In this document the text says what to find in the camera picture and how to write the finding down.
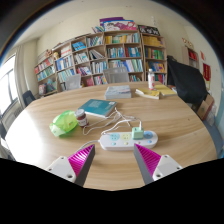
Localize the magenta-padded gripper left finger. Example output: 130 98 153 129
45 143 96 188

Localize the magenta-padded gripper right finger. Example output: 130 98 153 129
133 143 184 186

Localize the small green charger block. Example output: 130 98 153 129
131 126 145 140

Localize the green plastic bag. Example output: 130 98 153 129
49 110 79 138

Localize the small red-lidded jar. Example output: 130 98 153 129
75 108 90 128

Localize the white pastel-socket power strip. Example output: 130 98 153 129
99 130 159 152

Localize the teal book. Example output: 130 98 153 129
78 98 118 118

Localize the brown cardboard box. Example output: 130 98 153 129
196 94 216 122

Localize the yellow open book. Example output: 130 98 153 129
134 87 161 100

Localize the yellow flat book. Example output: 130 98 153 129
153 83 178 98

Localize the dark office chair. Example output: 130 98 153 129
21 89 37 108

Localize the grey mesh chair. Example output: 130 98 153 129
64 73 83 92
102 67 130 84

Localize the black cloth cover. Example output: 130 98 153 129
166 55 209 108

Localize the white bottle with red label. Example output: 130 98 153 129
147 68 156 91

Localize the grey book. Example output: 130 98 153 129
104 84 133 100

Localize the window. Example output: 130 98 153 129
0 54 19 114

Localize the red hanging banner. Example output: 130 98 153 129
202 62 212 83

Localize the wooden bookshelf unit with books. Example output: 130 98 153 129
33 16 168 98

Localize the white power strip cord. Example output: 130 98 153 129
77 139 102 153

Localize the thin white charger cable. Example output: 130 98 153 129
82 108 144 136

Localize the small wooden wall shelf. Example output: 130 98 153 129
182 44 200 69

